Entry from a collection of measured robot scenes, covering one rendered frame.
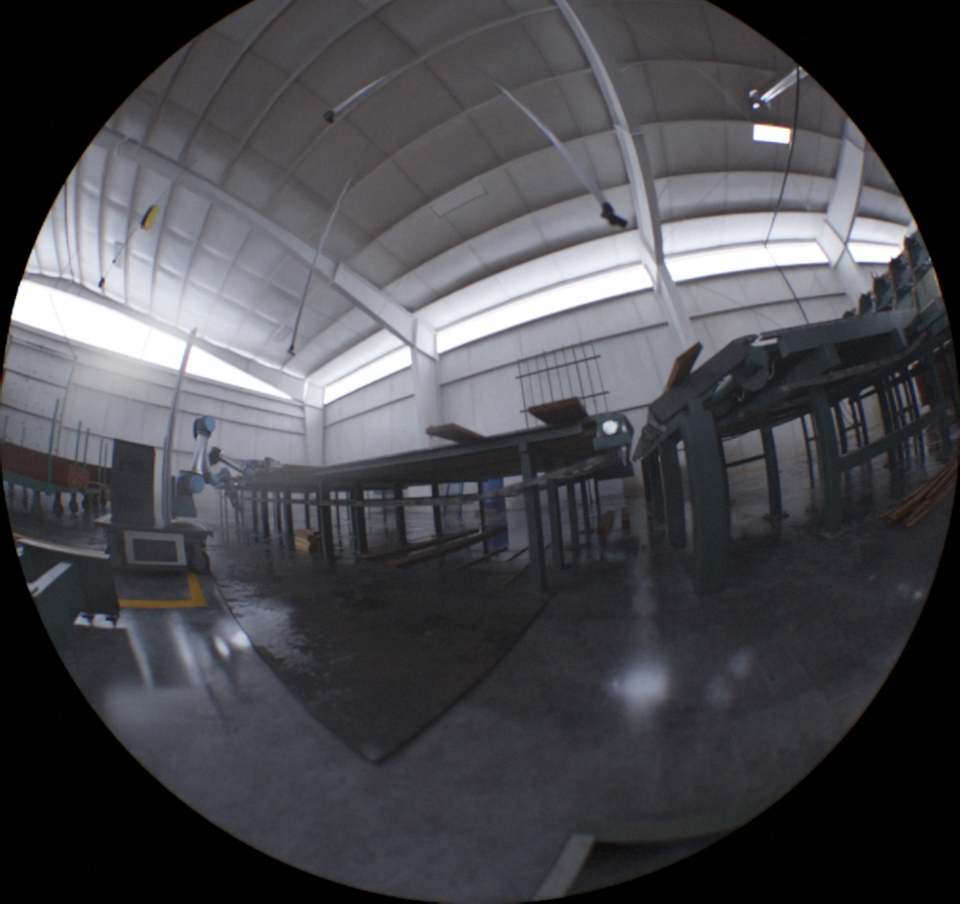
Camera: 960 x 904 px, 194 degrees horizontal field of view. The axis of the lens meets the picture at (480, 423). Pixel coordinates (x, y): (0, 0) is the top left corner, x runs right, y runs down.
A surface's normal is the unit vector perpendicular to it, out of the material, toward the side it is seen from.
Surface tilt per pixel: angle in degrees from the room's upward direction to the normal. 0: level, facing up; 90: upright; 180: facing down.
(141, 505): 90
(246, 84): 173
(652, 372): 91
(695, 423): 90
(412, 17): 174
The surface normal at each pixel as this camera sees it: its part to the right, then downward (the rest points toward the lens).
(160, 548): 0.89, -0.18
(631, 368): -0.51, -0.18
